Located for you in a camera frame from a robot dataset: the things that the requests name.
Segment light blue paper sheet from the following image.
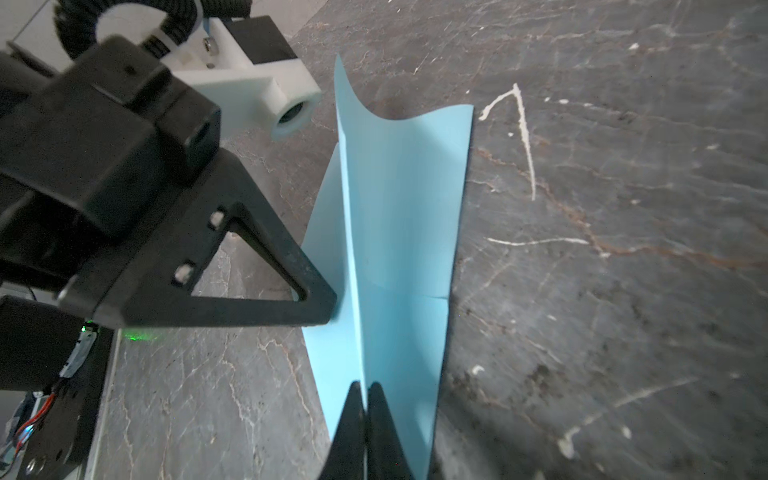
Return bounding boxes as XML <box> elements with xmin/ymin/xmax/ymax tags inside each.
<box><xmin>302</xmin><ymin>63</ymin><xmax>473</xmax><ymax>479</ymax></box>

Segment left black cable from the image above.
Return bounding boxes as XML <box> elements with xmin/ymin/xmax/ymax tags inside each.
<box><xmin>52</xmin><ymin>0</ymin><xmax>253</xmax><ymax>61</ymax></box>

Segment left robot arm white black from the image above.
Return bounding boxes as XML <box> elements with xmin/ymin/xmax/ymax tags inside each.
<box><xmin>1</xmin><ymin>37</ymin><xmax>336</xmax><ymax>390</ymax></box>

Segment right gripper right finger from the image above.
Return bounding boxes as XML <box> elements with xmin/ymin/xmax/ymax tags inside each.
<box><xmin>366</xmin><ymin>382</ymin><xmax>414</xmax><ymax>480</ymax></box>

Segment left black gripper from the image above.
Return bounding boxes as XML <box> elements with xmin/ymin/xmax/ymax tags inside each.
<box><xmin>1</xmin><ymin>36</ymin><xmax>337</xmax><ymax>329</ymax></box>

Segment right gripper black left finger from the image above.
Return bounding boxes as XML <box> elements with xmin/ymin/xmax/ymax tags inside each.
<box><xmin>318</xmin><ymin>381</ymin><xmax>366</xmax><ymax>480</ymax></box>

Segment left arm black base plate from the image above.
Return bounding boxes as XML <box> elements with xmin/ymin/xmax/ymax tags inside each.
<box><xmin>15</xmin><ymin>328</ymin><xmax>114</xmax><ymax>479</ymax></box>

